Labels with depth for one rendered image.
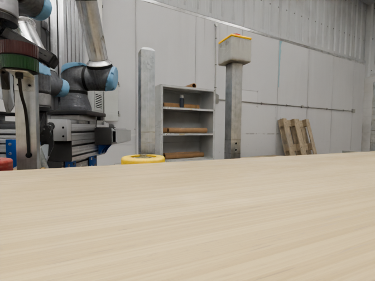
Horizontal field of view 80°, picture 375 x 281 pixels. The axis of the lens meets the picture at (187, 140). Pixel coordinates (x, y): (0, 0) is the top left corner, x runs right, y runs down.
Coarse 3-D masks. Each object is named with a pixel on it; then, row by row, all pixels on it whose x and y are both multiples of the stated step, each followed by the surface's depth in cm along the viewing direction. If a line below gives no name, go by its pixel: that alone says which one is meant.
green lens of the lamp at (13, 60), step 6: (6, 54) 39; (12, 54) 39; (0, 60) 40; (6, 60) 39; (12, 60) 39; (18, 60) 40; (24, 60) 40; (30, 60) 41; (36, 60) 42; (0, 66) 40; (6, 66) 39; (12, 66) 39; (18, 66) 40; (24, 66) 40; (30, 66) 41; (36, 66) 42
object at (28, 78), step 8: (16, 72) 41; (24, 72) 41; (32, 72) 43; (16, 80) 44; (24, 80) 45; (32, 80) 45; (16, 88) 44; (24, 88) 45; (32, 88) 45; (24, 104) 43; (24, 112) 44
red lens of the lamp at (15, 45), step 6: (0, 42) 39; (6, 42) 39; (12, 42) 39; (18, 42) 40; (24, 42) 40; (0, 48) 39; (6, 48) 39; (12, 48) 39; (18, 48) 40; (24, 48) 40; (30, 48) 41; (36, 48) 42; (24, 54) 40; (30, 54) 41; (36, 54) 42
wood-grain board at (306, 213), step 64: (0, 192) 20; (64, 192) 21; (128, 192) 21; (192, 192) 21; (256, 192) 21; (320, 192) 21; (0, 256) 10; (64, 256) 10; (128, 256) 10; (192, 256) 10; (256, 256) 10; (320, 256) 11
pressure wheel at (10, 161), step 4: (0, 160) 36; (4, 160) 36; (8, 160) 36; (12, 160) 38; (0, 164) 35; (4, 164) 35; (8, 164) 36; (12, 164) 37; (0, 168) 35; (4, 168) 35; (8, 168) 36; (12, 168) 37
